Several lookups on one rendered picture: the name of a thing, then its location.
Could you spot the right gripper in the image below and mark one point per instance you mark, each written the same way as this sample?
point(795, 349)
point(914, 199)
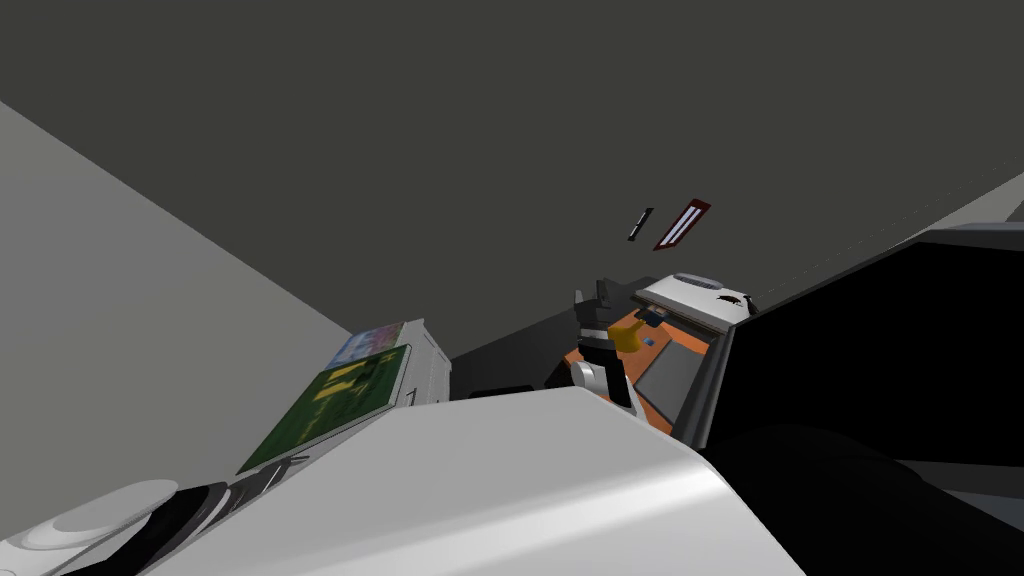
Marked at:
point(594, 315)

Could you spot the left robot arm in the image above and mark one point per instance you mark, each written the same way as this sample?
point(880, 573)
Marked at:
point(120, 520)

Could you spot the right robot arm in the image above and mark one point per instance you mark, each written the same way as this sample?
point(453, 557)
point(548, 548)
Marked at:
point(608, 376)

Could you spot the yellow bottle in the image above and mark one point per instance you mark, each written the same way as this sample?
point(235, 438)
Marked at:
point(623, 336)

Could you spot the white appliance with grille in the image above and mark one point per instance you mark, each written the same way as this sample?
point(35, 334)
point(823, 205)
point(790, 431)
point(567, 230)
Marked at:
point(690, 300)

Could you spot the grey mat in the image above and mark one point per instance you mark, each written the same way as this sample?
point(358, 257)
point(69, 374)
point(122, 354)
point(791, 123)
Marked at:
point(668, 380)

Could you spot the white cabinet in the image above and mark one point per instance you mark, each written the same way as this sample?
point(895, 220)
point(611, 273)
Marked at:
point(428, 364)

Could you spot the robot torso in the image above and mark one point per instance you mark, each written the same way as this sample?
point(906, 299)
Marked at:
point(496, 496)

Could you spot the colourful picture board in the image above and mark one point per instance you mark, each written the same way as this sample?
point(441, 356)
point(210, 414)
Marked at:
point(366, 344)

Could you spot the large black cabinet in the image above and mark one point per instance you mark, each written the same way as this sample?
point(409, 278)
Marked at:
point(864, 352)

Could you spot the green picture board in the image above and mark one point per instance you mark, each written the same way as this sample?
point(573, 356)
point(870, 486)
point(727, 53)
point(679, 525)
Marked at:
point(336, 404)

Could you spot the black wall bar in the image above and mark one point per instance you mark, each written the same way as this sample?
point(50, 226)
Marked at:
point(640, 224)

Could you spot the red framed wall picture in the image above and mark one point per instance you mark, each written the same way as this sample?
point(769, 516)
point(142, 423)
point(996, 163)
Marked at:
point(682, 225)

